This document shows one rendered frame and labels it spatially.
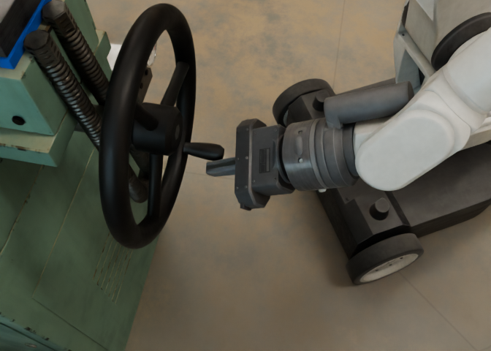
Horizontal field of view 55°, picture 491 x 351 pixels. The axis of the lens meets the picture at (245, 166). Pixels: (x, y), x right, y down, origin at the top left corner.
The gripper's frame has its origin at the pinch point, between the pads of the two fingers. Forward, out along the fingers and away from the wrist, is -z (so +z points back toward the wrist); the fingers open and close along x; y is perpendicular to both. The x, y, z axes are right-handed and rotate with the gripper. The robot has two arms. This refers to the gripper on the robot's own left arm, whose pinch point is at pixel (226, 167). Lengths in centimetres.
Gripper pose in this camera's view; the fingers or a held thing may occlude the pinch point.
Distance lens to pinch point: 66.5
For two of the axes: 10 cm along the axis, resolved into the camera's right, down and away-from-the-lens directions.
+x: 0.2, -9.7, 2.6
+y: -5.3, -2.3, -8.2
